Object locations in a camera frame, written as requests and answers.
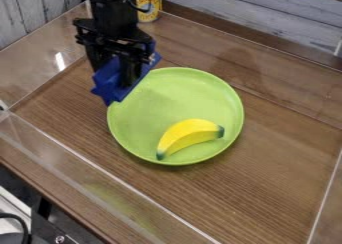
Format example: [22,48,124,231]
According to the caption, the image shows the black metal bracket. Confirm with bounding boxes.
[30,201,93,244]

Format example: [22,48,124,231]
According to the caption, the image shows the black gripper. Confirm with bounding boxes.
[73,0,153,88]

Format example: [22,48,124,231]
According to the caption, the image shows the yellow blue tin can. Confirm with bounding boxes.
[136,0,161,23]

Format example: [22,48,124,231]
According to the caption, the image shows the blue star-shaped block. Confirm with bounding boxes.
[90,41,161,106]

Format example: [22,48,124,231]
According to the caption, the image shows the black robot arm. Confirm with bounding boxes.
[73,0,153,87]

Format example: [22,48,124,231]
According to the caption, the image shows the green round plate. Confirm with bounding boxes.
[106,67,244,166]

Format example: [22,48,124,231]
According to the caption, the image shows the yellow toy banana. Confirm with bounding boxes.
[156,119,224,160]

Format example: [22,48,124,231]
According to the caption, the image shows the black cable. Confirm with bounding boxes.
[0,213,32,244]

